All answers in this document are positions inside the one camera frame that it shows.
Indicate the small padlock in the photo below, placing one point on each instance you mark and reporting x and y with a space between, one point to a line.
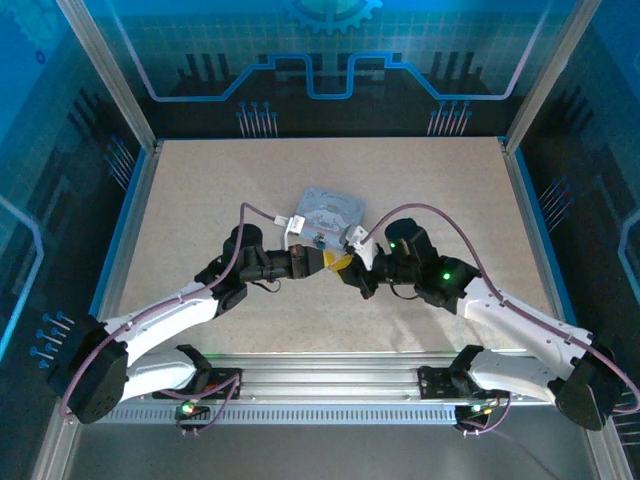
320 241

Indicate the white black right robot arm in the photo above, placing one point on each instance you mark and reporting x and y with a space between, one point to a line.
525 320

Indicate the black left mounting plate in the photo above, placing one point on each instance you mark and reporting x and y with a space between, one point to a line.
225 382

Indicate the black mounting plate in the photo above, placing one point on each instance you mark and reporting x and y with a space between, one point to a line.
435 382
225 382

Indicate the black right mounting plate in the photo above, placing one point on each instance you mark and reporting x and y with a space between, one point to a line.
435 382

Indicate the small circuit board with light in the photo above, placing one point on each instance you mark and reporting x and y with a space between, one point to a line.
477 410
188 410

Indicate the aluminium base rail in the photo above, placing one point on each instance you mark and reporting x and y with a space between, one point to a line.
325 380

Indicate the aluminium table side rail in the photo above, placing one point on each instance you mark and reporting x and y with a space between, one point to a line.
138 200
522 200

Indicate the aluminium frame post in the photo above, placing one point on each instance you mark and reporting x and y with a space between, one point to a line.
550 70
108 70

